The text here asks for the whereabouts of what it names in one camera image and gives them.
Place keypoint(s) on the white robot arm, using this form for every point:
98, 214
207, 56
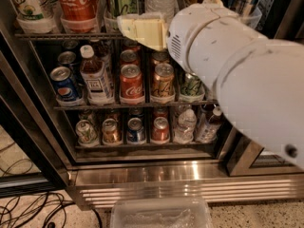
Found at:
258, 82

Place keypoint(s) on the blue pepsi can middle shelf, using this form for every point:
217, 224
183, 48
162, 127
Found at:
67, 90

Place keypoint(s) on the red coca-cola can top shelf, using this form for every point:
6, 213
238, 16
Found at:
79, 16

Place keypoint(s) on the orange can bottom shelf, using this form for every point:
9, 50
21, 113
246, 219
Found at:
111, 132

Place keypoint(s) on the brown tea bottle white cap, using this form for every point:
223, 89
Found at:
94, 75

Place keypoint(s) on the clear water bottle top shelf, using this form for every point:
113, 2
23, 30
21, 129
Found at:
160, 0

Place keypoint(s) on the open fridge glass door left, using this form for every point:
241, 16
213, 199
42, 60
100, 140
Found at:
28, 163

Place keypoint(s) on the red coke can bottom shelf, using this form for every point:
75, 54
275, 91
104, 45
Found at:
160, 130

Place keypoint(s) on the blue pepsi can bottom shelf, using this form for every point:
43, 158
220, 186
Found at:
135, 131

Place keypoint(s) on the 7up can top shelf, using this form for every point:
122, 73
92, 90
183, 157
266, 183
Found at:
34, 16

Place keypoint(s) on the red coke can shelf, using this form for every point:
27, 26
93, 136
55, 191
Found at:
160, 130
131, 85

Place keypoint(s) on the red coke can middle shelf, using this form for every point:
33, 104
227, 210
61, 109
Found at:
131, 85

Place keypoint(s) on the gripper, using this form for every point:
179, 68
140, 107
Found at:
187, 26

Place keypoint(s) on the wire shelf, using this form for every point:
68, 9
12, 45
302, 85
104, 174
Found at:
121, 106
66, 36

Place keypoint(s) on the stainless steel fridge base grille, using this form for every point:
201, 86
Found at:
101, 186

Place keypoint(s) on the green la croix can middle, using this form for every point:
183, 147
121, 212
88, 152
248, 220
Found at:
191, 88

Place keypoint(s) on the orange la croix can middle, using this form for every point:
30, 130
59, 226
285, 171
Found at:
162, 89

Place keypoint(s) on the green can bottom shelf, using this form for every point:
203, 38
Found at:
87, 135

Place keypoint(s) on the top wire shelf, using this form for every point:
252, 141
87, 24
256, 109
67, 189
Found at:
66, 36

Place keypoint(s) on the tea bottle bottom shelf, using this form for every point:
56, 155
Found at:
209, 125

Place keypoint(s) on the blue pepsi can shelf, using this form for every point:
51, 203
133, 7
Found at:
135, 131
67, 90

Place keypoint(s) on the right fridge glass door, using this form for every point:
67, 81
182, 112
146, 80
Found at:
247, 158

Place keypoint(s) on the water bottle bottom shelf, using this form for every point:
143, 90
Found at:
185, 126

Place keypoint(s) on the clear plastic bin on floor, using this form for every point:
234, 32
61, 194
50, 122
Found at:
161, 213

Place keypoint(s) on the middle wire shelf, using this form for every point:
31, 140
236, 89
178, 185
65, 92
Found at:
121, 106

